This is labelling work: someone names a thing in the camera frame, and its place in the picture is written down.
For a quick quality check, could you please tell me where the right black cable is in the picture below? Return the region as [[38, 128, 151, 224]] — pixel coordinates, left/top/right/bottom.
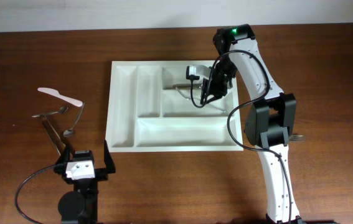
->
[[189, 49, 294, 224]]

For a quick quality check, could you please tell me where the white plastic cutlery tray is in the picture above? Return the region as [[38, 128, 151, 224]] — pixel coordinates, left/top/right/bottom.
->
[[105, 60, 242, 152]]

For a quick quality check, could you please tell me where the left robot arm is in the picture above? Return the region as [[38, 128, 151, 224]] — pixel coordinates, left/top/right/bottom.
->
[[54, 145, 114, 224]]

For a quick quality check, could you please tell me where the left black camera cable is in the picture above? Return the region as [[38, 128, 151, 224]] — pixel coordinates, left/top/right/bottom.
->
[[14, 164, 59, 224]]

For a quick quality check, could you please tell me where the large metal spoon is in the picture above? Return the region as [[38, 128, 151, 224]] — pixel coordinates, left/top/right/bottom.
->
[[164, 83, 202, 90]]

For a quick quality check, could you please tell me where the metal fork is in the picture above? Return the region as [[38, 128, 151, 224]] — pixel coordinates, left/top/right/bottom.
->
[[176, 87, 227, 113], [289, 133, 306, 142]]

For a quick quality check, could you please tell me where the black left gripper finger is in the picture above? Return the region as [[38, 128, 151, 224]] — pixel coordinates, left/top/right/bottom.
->
[[103, 140, 116, 173], [55, 144, 72, 165]]

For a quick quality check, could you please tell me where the dark-handled small metal teaspoon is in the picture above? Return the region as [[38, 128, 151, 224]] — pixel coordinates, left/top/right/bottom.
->
[[63, 102, 85, 138]]

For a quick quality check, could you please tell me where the small metal teaspoon upper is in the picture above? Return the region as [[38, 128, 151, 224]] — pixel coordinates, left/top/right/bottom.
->
[[32, 106, 68, 118]]

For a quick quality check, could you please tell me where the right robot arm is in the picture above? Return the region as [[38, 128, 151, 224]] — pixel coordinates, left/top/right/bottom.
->
[[105, 24, 301, 223]]

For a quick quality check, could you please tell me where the pink plastic knife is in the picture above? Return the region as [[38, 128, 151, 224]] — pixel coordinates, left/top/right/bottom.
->
[[37, 87, 83, 107]]

